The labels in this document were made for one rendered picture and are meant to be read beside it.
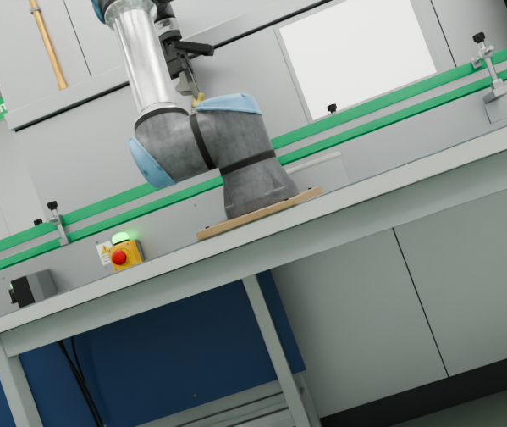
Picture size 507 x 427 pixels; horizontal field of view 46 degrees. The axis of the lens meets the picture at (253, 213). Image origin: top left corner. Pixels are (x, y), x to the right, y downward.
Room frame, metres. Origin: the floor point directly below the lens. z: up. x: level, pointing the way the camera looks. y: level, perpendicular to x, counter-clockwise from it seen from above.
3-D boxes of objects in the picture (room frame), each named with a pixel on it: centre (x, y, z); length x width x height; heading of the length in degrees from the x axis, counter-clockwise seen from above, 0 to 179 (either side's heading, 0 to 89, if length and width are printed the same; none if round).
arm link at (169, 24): (1.78, 0.05, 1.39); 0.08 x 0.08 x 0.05
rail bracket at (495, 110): (1.55, -0.70, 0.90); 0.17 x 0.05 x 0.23; 172
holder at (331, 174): (1.55, -0.17, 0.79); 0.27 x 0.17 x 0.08; 172
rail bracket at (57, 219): (1.67, 0.53, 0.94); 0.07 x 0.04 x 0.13; 172
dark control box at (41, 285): (1.66, 0.64, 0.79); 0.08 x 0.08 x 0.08; 82
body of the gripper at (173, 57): (1.78, 0.06, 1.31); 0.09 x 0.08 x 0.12; 83
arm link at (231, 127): (1.18, -0.02, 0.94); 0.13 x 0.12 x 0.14; 85
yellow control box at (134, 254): (1.63, 0.36, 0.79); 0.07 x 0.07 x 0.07; 82
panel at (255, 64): (1.88, -0.24, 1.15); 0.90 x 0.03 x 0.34; 82
